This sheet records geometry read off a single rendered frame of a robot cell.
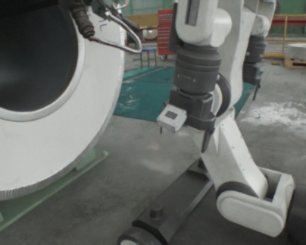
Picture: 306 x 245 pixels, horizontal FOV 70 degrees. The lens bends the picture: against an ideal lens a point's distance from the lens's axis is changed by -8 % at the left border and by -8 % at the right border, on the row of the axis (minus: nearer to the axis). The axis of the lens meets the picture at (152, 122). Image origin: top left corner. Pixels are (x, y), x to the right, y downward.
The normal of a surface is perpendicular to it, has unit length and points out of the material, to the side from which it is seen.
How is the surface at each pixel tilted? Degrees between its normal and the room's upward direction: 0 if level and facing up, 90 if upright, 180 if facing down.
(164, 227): 45
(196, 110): 90
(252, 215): 90
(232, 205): 90
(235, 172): 90
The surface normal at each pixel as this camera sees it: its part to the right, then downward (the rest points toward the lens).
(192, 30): -0.59, 0.33
